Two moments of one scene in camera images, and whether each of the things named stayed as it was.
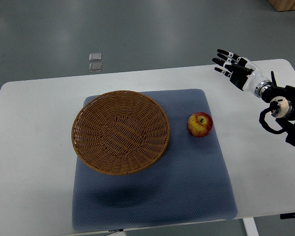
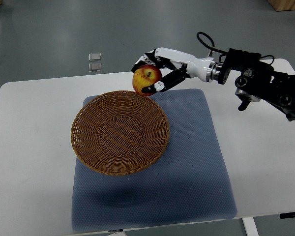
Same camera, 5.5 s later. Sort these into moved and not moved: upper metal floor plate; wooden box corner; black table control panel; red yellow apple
Moved: red yellow apple
Not moved: upper metal floor plate; black table control panel; wooden box corner
